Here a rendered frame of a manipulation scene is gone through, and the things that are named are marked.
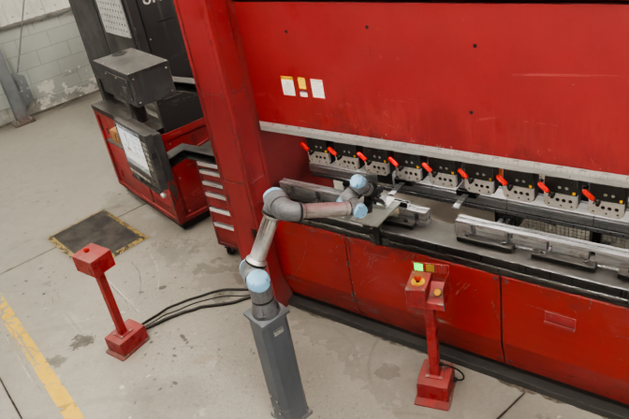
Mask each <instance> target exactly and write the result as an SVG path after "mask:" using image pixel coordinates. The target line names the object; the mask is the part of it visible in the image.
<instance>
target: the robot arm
mask: <svg viewBox="0 0 629 419"><path fill-rule="evenodd" d="M377 187H379V188H377ZM381 188H382V187H381V186H377V185H376V184H375V183H374V182H373V181H367V180H366V179H365V178H364V177H362V176H360V175H358V174H357V175H354V176H353V177H352V178H351V180H350V185H349V186H348V187H347V188H346V189H345V190H344V192H343V193H342V194H341V195H340V196H339V197H338V198H337V200H336V202H326V203H308V204H302V203H301V202H294V201H292V200H290V198H289V197H288V196H287V194H286V192H285V191H283V190H282V189H281V188H278V187H273V188H270V189H269V190H267V191H266V192H265V194H264V195H263V202H264V206H263V209H262V213H263V218H262V221H261V224H260V227H259V229H258V232H257V235H256V239H255V242H254V245H253V248H252V251H251V253H250V254H249V255H247V256H246V258H245V259H244V260H242V261H241V264H240V273H241V277H242V278H243V280H244V282H245V284H246V286H247V288H248V290H249V293H250V296H251V299H252V309H251V313H252V316H253V318H254V319H256V320H258V321H269V320H271V319H273V318H274V317H276V316H277V315H278V314H279V312H280V305H279V303H278V301H277V300H276V298H275V297H274V295H273V291H272V288H271V279H270V276H269V274H268V273H267V272H266V271H265V269H266V266H267V261H266V257H267V254H268V252H269V249H270V246H271V242H272V239H273V236H274V234H275V231H276V228H277V225H278V223H279V221H280V220H281V221H287V222H299V221H302V220H303V219H311V218H325V217H340V216H355V217H357V218H359V219H361V218H364V217H365V216H366V214H367V213H371V212H372V210H373V204H375V205H376V204H377V203H376V202H378V203H379V204H381V205H383V206H386V205H387V195H384V196H383V197H382V196H380V195H381V193H383V190H384V189H383V188H382V192H381ZM360 194H362V195H364V201H363V203H362V202H361V201H360V200H359V199H358V196H359V195H360Z"/></svg>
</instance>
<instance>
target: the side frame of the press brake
mask: <svg viewBox="0 0 629 419"><path fill-rule="evenodd" d="M234 1H237V0H173V2H174V6H175V9H176V12H177V16H178V20H179V24H180V27H181V30H182V34H183V41H184V45H185V47H186V51H187V55H188V59H189V62H190V65H191V69H192V73H193V77H194V80H195V84H196V87H197V94H198V97H199V101H200V105H201V108H202V112H203V115H204V119H205V123H206V126H207V130H208V133H209V137H210V141H211V144H212V150H213V154H214V158H215V162H216V165H217V168H218V172H219V176H220V180H221V182H222V186H223V190H224V194H225V198H226V201H227V207H228V211H229V215H230V218H231V222H232V225H233V229H234V233H235V236H236V240H237V243H238V247H239V251H240V254H241V260H244V259H245V258H246V256H247V255H249V254H250V253H251V251H252V248H253V245H254V242H255V239H256V235H257V232H258V229H259V227H260V224H261V221H262V218H263V213H262V209H263V206H264V202H263V195H264V194H265V192H266V191H267V190H269V189H270V188H273V187H278V188H280V183H279V181H281V180H282V179H283V178H288V179H291V180H296V181H305V182H309V183H313V184H318V185H323V186H328V187H331V188H334V183H333V180H331V179H326V178H321V177H317V176H312V173H311V170H310V166H309V163H310V162H311V161H310V160H309V155H308V152H307V151H306V150H304V149H303V148H302V147H301V145H300V143H301V142H303V143H304V144H305V145H306V146H307V143H306V137H300V136H294V135H288V134H282V133H276V132H271V131H264V130H261V129H260V124H259V119H258V116H257V111H256V103H255V99H254V95H253V90H252V86H251V81H250V77H249V73H248V68H247V64H246V60H245V55H244V51H243V46H242V43H241V35H240V30H239V25H238V22H237V17H236V13H235V8H234V5H233V2H234ZM266 261H267V266H266V269H265V271H266V272H267V273H268V274H269V276H270V279H271V288H272V291H273V295H274V297H275V298H276V300H277V301H278V302H280V303H281V304H283V305H284V306H285V307H287V306H288V305H289V303H288V299H289V298H291V297H292V296H293V291H291V289H290V287H289V285H288V283H287V281H286V279H285V276H284V274H283V272H282V269H281V265H280V261H279V256H278V252H277V248H276V244H275V240H274V236H273V239H272V242H271V246H270V249H269V252H268V254H267V257H266Z"/></svg>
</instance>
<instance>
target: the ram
mask: <svg viewBox="0 0 629 419"><path fill-rule="evenodd" d="M233 5H234V8H235V13H236V17H237V22H238V25H239V30H240V35H241V43H242V46H243V51H244V55H245V60H246V64H247V68H248V73H249V77H250V81H251V86H252V90H253V95H254V99H255V103H256V111H257V116H258V119H259V121H260V122H266V123H278V124H284V125H291V126H297V127H303V128H310V129H315V130H322V131H329V132H335V133H341V134H347V135H354V136H360V137H372V138H379V139H384V140H391V141H398V142H403V143H410V144H417V145H423V146H429V147H435V148H442V149H449V150H454V151H461V152H472V153H479V154H486V155H492V156H498V157H504V158H511V159H517V160H523V161H530V162H537V163H542V164H549V165H555V166H567V167H573V168H580V169H586V170H592V171H599V172H605V173H611V174H618V175H624V176H629V0H237V1H234V2H233ZM281 76H285V77H292V79H293V84H294V89H295V95H288V94H284V90H283V85H282V81H281ZM298 78H304V79H305V85H306V89H300V87H299V82H298ZM310 79H321V80H323V87H324V93H325V98H326V99H324V98H315V97H313V93H312V87H311V82H310ZM300 91H304V92H307V95H308V97H305V96H300ZM260 129H261V130H264V131H271V132H276V133H282V134H288V135H294V136H300V137H311V138H317V139H323V140H329V141H335V142H341V143H346V144H353V145H359V146H364V147H371V148H376V149H382V150H388V151H395V152H405V153H412V154H417V155H423V156H429V157H435V158H441V159H447V160H453V161H459V162H464V163H470V164H477V165H482V166H494V167H499V168H505V169H511V170H517V171H523V172H529V173H535V174H541V175H547V176H552V177H559V178H565V179H570V180H577V181H587V182H593V183H600V184H605V185H611V186H618V187H623V188H629V182H624V181H613V180H607V179H600V178H595V177H588V176H582V175H576V174H570V173H563V172H558V171H551V170H545V169H539V168H533V167H527V166H515V165H510V164H503V163H497V162H491V161H485V160H478V159H473V158H466V157H460V156H454V155H448V154H442V153H436V152H424V151H419V150H412V149H406V148H400V147H394V146H388V145H382V144H375V143H370V142H363V141H357V140H351V139H345V138H338V137H327V136H321V135H315V134H309V133H302V132H297V131H290V130H285V129H278V128H272V127H267V126H260Z"/></svg>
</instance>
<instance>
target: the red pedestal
mask: <svg viewBox="0 0 629 419"><path fill-rule="evenodd" d="M71 256H72V259H73V261H74V264H75V266H76V268H77V271H79V272H82V273H84V274H87V275H89V276H91V277H94V278H95V279H96V281H97V284H98V286H99V289H100V291H101V294H102V296H103V298H104V300H105V302H106V305H107V307H108V310H109V312H110V316H111V319H112V321H113V323H114V325H115V327H116V328H115V329H114V330H113V331H112V332H110V333H109V334H108V335H107V336H106V337H105V338H104V339H105V341H106V343H107V345H108V350H106V353H107V354H109V355H111V356H113V357H115V358H117V359H119V360H121V361H125V360H126V359H127V358H128V357H129V356H130V355H131V354H133V353H134V352H135V351H136V350H137V349H139V348H140V347H141V346H142V345H143V344H144V343H146V342H147V341H148V340H149V339H150V337H149V336H148V333H147V331H146V328H145V325H142V324H140V323H138V322H136V321H134V320H131V319H129V318H128V319H127V320H126V321H124V320H123V318H122V315H121V313H120V311H119V309H118V306H117V303H116V301H115V298H114V296H113V293H112V291H111V289H110V285H109V283H108V280H107V278H106V275H105V273H104V272H106V271H107V270H109V269H110V268H111V267H113V266H115V265H116V264H115V262H114V259H113V256H112V254H111V251H110V249H107V248H104V247H101V246H99V245H96V244H93V243H90V244H88V245H87V246H85V247H84V248H82V249H81V250H79V251H78V252H76V253H74V254H73V255H71Z"/></svg>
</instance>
